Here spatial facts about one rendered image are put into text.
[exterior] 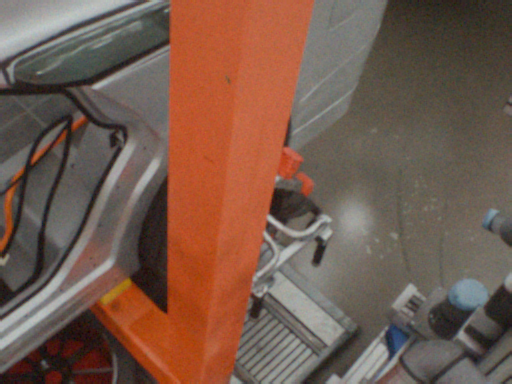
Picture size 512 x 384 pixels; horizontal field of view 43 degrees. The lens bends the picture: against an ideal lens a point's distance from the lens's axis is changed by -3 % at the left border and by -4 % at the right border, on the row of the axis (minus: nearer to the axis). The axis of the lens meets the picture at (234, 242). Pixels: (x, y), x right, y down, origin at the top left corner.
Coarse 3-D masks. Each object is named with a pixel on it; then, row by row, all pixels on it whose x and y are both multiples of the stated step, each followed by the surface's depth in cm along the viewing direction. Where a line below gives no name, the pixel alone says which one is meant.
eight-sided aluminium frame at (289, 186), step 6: (276, 180) 226; (282, 180) 229; (288, 180) 234; (294, 180) 239; (300, 180) 246; (276, 186) 229; (282, 186) 234; (288, 186) 238; (294, 186) 243; (300, 186) 247; (282, 192) 254; (288, 192) 256; (294, 192) 248; (282, 198) 256; (288, 198) 260; (282, 204) 260; (288, 222) 265; (270, 228) 268; (276, 234) 265
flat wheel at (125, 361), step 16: (80, 320) 259; (96, 320) 259; (64, 336) 257; (80, 336) 273; (96, 336) 258; (112, 336) 256; (48, 352) 253; (80, 352) 255; (112, 352) 253; (128, 352) 253; (48, 368) 253; (64, 368) 255; (112, 368) 251; (128, 368) 250
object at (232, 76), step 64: (192, 0) 95; (256, 0) 87; (192, 64) 105; (256, 64) 99; (192, 128) 117; (256, 128) 114; (192, 192) 132; (256, 192) 134; (192, 256) 151; (256, 256) 161; (192, 320) 177
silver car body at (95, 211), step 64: (0, 0) 144; (64, 0) 152; (128, 0) 162; (320, 0) 211; (384, 0) 248; (0, 64) 144; (64, 64) 154; (128, 64) 167; (320, 64) 243; (0, 128) 241; (64, 128) 190; (128, 128) 189; (320, 128) 286; (0, 192) 213; (64, 192) 228; (128, 192) 208; (0, 256) 227; (64, 256) 208; (128, 256) 231; (0, 320) 203; (64, 320) 227
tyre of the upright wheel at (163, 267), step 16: (160, 192) 222; (160, 208) 223; (272, 208) 267; (144, 224) 228; (160, 224) 224; (144, 240) 231; (160, 240) 225; (144, 256) 238; (160, 256) 229; (160, 272) 235
